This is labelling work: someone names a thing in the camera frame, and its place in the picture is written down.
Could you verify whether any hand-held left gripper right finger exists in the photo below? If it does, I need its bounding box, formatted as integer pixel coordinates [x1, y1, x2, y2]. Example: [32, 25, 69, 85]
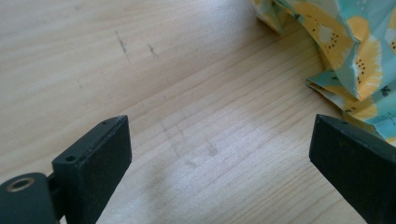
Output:
[308, 113, 396, 224]

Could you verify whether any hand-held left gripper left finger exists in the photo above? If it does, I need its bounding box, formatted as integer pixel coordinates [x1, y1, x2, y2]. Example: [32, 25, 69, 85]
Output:
[51, 114, 133, 224]

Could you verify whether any teal yellow floral cloth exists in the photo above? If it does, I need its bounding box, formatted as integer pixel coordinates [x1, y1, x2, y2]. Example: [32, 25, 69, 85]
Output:
[250, 0, 396, 145]

